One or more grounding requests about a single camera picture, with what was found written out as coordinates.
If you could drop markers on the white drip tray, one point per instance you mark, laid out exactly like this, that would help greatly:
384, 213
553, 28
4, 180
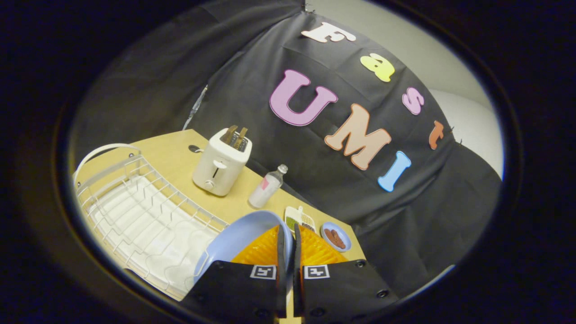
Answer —
148, 238

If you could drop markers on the white toaster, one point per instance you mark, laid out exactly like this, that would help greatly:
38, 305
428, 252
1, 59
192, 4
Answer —
218, 171

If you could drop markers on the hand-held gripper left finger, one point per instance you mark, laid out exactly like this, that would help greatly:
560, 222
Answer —
282, 279

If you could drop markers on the clear plastic bottle pink label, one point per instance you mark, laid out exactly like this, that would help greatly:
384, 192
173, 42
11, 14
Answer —
266, 189

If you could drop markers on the small white sectioned tray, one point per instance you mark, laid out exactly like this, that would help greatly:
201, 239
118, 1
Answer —
294, 218

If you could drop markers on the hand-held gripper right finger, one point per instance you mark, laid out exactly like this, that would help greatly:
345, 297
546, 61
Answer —
298, 279

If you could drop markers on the small blue dish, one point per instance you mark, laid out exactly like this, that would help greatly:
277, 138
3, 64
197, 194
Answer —
327, 228

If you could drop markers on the black backdrop cloth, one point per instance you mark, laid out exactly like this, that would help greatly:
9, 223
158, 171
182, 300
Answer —
252, 67

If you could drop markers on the light blue plate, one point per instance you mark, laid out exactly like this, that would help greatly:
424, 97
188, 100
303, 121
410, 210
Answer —
243, 234

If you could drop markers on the brown toast slice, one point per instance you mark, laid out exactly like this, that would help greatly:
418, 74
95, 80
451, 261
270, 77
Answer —
228, 133
241, 136

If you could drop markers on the brown food pieces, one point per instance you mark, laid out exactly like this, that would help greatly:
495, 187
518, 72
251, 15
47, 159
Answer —
335, 238

